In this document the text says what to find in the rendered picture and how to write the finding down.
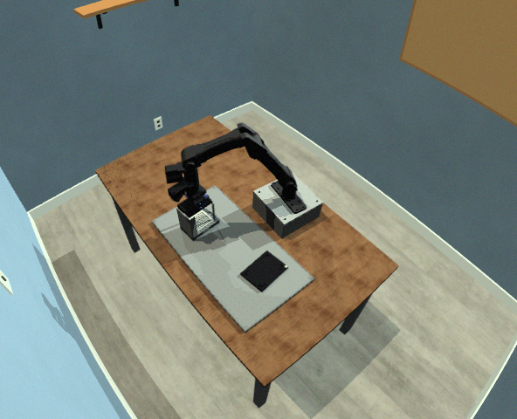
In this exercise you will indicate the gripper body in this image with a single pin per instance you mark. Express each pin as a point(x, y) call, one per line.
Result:
point(200, 191)

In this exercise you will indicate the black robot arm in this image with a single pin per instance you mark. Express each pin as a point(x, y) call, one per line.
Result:
point(194, 156)

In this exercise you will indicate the white well plate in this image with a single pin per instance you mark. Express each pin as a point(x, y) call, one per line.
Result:
point(203, 220)

